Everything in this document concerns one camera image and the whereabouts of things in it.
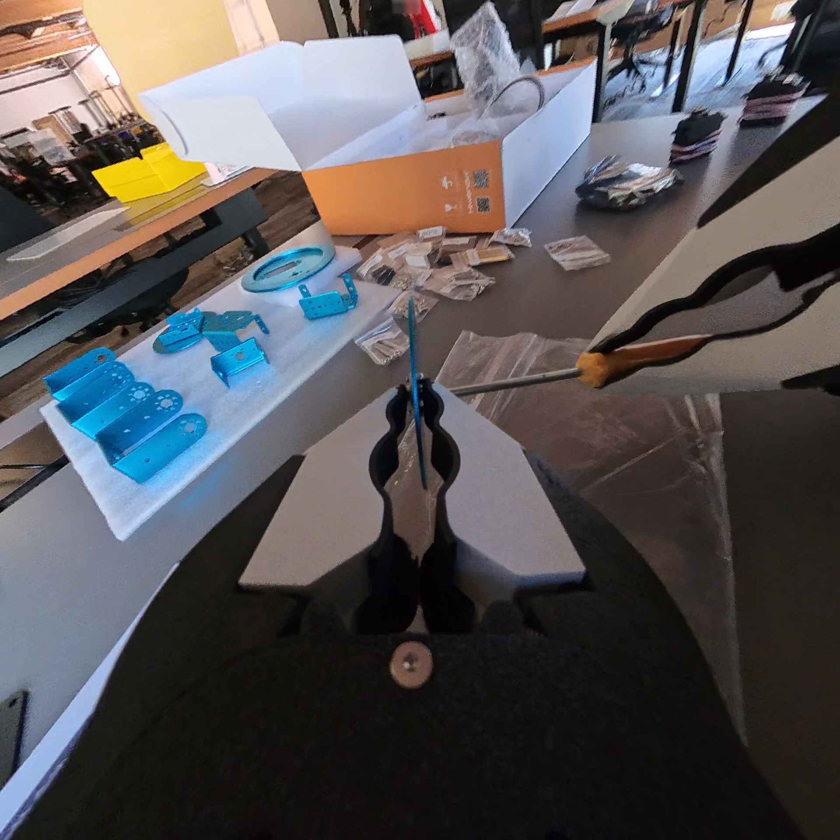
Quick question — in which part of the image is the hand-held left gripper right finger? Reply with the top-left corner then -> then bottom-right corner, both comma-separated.
419,382 -> 588,635

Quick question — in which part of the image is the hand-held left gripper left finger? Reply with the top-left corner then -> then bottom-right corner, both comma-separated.
237,386 -> 420,635

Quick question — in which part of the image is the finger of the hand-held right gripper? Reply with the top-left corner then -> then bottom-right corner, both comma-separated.
588,140 -> 840,352
592,281 -> 840,396

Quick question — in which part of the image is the yellow-handled screwdriver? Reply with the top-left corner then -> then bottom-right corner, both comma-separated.
451,333 -> 716,396

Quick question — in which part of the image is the blue round metal disc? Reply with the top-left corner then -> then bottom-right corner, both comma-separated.
406,297 -> 429,491

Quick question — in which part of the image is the wood-edged office desk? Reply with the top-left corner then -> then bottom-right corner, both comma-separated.
541,0 -> 756,114
0,167 -> 277,376

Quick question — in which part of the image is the black striped bundle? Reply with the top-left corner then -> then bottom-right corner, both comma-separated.
668,108 -> 727,165
738,73 -> 810,127

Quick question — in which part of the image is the dark crinkled plastic bag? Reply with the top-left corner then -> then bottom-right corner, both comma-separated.
575,155 -> 684,211

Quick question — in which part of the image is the clear plastic bag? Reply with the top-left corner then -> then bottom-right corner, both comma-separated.
436,329 -> 749,742

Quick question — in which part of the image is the white foam sheet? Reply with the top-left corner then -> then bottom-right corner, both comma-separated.
39,245 -> 404,543

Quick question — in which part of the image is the single clear hardware bag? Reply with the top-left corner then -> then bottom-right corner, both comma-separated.
542,234 -> 613,273

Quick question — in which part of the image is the pile of small screw bags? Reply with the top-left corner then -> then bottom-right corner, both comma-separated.
353,226 -> 533,366

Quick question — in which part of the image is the bubble wrap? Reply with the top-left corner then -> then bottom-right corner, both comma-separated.
449,3 -> 546,116

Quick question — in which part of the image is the orange and white cardboard box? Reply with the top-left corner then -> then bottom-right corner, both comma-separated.
137,33 -> 599,236

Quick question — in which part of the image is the black metal plate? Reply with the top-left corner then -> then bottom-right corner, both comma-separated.
0,689 -> 31,786

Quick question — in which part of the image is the small blue U bracket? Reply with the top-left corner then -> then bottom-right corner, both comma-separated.
209,335 -> 270,390

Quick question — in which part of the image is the blue metal U bracket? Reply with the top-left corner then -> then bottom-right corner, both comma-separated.
98,413 -> 209,485
84,389 -> 184,455
57,363 -> 138,425
42,347 -> 118,402

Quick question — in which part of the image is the wide blue perforated bracket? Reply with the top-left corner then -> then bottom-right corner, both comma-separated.
298,273 -> 359,321

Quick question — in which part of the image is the blue angled bracket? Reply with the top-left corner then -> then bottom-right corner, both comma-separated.
152,308 -> 206,357

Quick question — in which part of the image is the blue metal ring plate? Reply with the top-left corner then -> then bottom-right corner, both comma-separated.
240,243 -> 337,295

